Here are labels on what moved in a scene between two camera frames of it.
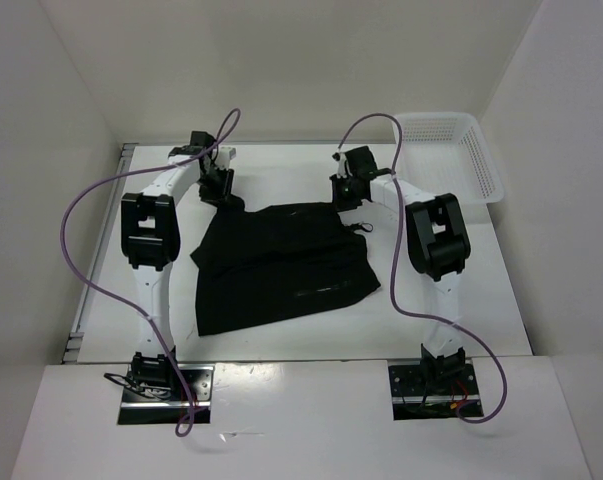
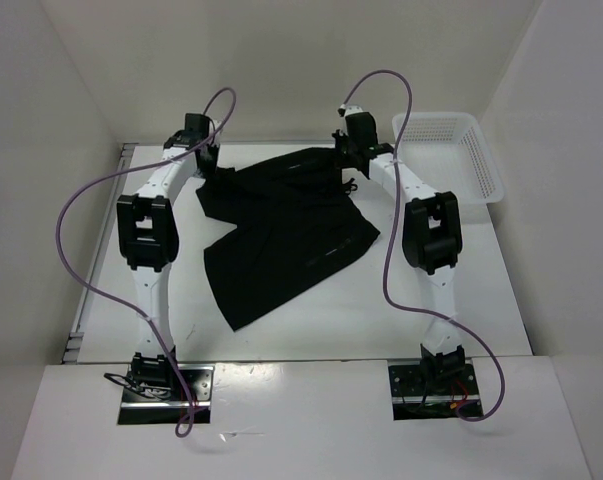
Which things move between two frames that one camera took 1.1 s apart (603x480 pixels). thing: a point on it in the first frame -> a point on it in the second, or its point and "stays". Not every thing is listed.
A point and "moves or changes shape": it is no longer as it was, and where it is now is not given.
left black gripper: [224, 190] -> [209, 172]
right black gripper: [338, 201] -> [341, 138]
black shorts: [265, 264] moves or changes shape
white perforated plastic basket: [448, 153] stays
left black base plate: [154, 394] stays
